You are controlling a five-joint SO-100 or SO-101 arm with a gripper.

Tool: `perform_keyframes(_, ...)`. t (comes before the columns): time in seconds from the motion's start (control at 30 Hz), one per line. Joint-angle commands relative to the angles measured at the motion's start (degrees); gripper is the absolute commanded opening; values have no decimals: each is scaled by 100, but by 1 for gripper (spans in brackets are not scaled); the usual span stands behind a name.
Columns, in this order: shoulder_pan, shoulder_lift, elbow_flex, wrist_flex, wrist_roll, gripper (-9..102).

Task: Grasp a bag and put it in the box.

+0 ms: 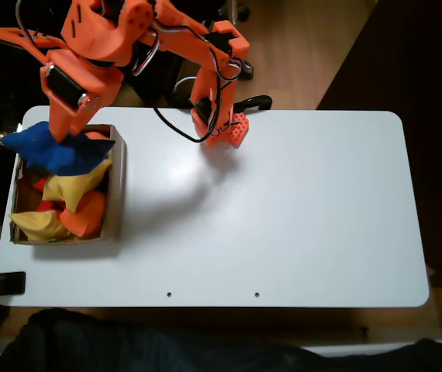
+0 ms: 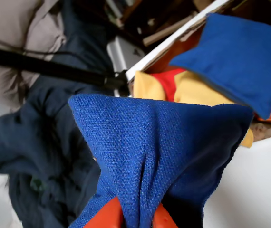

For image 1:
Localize blue bean bag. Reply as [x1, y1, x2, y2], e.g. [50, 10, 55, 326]
[2, 120, 116, 176]

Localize red bean bag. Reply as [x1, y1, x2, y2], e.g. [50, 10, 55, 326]
[33, 174, 65, 213]

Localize large yellow bean bag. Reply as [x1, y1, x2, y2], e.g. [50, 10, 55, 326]
[42, 158, 112, 214]

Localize cardboard box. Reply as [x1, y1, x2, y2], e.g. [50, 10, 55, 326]
[9, 123, 128, 246]

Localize large orange bean bag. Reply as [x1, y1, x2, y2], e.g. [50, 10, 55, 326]
[58, 190, 109, 238]

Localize flat yellow bean bag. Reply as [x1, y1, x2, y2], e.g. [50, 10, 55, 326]
[9, 208, 74, 243]

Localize metal office chair base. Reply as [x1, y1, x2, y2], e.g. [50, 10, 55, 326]
[220, 0, 254, 81]

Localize person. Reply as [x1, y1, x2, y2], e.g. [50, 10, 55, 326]
[0, 308, 442, 372]

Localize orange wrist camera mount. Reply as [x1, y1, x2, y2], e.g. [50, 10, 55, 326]
[0, 26, 69, 55]

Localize white usb cable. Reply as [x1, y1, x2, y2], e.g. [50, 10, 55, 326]
[174, 75, 199, 94]

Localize black camera cable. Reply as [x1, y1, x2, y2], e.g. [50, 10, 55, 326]
[153, 106, 222, 144]

